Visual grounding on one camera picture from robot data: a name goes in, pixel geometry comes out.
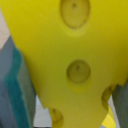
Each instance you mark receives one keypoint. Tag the teal padded gripper right finger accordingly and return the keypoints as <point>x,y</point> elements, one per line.
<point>120,99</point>

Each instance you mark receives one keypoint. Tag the teal padded gripper left finger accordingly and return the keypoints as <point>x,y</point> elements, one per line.
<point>17,95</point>

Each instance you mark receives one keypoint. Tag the yellow toy cheese wedge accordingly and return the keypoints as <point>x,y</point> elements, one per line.
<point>76,51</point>

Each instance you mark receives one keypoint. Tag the yellow toy banana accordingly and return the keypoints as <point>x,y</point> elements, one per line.
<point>108,121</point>

